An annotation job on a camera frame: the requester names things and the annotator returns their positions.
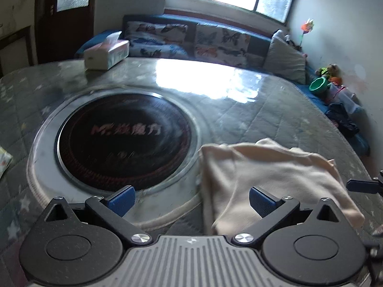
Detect butterfly cushion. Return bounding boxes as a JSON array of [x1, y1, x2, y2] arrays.
[[194, 24, 251, 68], [124, 21, 189, 59]]

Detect cream knit garment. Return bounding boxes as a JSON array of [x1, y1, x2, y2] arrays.
[[199, 138, 365, 237]]

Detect white tissue box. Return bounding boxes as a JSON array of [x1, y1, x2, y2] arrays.
[[83, 31, 130, 71]]

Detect black round induction cooktop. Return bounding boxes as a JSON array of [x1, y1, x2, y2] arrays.
[[56, 93, 192, 192]]

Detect blue corner sofa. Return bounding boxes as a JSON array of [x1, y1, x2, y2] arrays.
[[74, 14, 330, 114]]

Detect right butterfly cushion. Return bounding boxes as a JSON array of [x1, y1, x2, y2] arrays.
[[194, 24, 251, 68]]

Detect colourful pinwheel toy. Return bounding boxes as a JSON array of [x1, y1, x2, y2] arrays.
[[299, 19, 314, 46]]

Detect stuffed toys pile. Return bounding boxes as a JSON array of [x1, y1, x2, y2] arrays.
[[315, 64, 342, 86]]

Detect green plastic bowl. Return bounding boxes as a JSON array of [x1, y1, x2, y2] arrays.
[[309, 77, 330, 96]]

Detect grey plain cushion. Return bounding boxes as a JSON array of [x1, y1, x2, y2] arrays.
[[263, 30, 306, 84]]

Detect dark wooden door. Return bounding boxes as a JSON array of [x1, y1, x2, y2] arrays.
[[34, 0, 96, 64]]

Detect dark wooden display cabinet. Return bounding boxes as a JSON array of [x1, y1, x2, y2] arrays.
[[1, 26, 34, 77]]

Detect blue clothes pile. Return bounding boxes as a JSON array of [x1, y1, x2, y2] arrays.
[[325, 84, 371, 157]]

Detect floral patterned cloth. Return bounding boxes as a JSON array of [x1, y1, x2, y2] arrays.
[[0, 147, 13, 177]]

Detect left butterfly cushion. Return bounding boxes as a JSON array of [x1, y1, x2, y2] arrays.
[[124, 21, 189, 59]]

